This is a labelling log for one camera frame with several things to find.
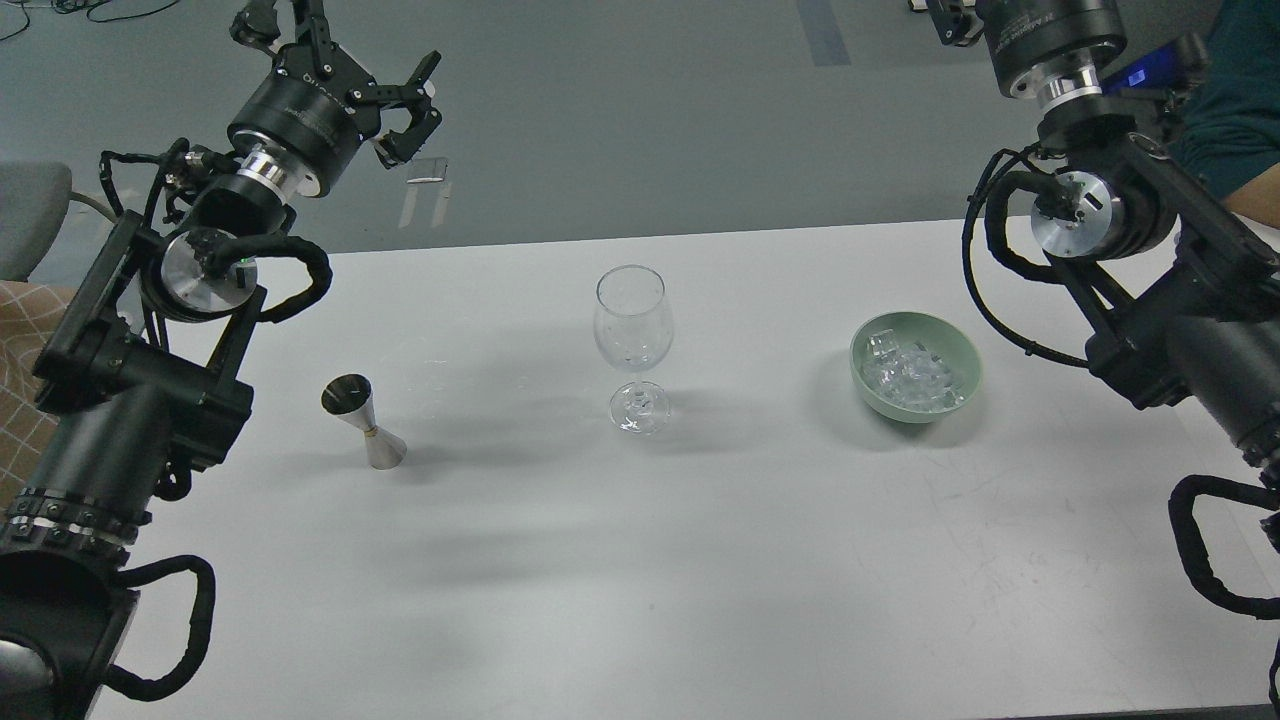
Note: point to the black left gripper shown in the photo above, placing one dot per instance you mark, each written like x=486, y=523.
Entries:
x=320, y=113

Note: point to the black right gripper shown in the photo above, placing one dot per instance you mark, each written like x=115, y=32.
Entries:
x=1024, y=35

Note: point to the steel cocktail jigger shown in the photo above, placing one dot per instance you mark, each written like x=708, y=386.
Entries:
x=349, y=398

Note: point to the clear ice cubes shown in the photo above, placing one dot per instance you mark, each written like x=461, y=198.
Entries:
x=910, y=376

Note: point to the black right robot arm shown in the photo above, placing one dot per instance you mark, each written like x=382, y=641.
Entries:
x=1181, y=296

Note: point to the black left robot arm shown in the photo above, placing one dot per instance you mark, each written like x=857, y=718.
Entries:
x=141, y=374

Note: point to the clear wine glass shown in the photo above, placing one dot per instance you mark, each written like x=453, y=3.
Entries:
x=634, y=329

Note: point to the person in teal shirt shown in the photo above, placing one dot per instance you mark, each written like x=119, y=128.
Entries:
x=1230, y=140

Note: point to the grey chair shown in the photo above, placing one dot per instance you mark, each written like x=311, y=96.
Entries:
x=35, y=200

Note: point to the green bowl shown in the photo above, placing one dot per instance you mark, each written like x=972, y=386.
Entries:
x=935, y=333

